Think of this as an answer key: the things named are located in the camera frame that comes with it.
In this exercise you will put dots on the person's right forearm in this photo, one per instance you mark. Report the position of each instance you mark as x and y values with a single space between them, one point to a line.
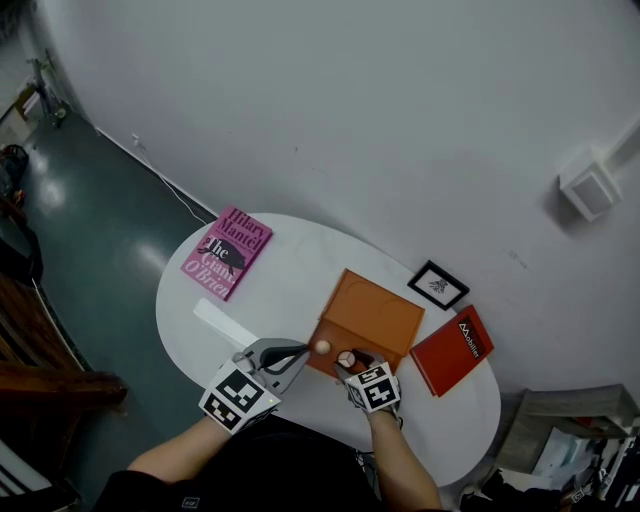
400 460

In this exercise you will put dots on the white flat panel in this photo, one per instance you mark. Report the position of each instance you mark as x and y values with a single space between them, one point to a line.
560 450

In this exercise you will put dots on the grey shelf unit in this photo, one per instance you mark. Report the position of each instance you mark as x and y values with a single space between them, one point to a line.
530 425

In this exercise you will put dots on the black picture frame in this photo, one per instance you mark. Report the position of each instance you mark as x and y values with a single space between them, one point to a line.
438 286

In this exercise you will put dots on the small wooden ball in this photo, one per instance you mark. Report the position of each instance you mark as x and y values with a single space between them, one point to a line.
322 346

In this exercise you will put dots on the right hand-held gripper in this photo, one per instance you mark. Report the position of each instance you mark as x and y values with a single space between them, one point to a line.
375 390

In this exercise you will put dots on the person's left forearm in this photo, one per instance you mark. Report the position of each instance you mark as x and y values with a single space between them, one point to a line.
180 445

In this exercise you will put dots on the person's black shirt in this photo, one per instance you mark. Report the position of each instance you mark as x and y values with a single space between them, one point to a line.
250 475

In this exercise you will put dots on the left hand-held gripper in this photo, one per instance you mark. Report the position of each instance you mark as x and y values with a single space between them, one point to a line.
235 400

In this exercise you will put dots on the red book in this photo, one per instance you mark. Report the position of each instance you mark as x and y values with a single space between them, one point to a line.
450 350

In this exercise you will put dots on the orange wooden box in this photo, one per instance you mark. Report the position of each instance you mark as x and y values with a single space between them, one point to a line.
370 310

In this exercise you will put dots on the pink book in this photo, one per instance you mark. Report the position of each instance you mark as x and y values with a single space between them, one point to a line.
225 255

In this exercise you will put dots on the white oval table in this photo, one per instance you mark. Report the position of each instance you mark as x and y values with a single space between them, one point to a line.
280 280

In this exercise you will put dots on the dark wooden furniture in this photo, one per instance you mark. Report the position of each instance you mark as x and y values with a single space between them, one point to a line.
45 380

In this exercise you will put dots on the white wall switch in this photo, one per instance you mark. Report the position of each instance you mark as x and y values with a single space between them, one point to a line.
590 192

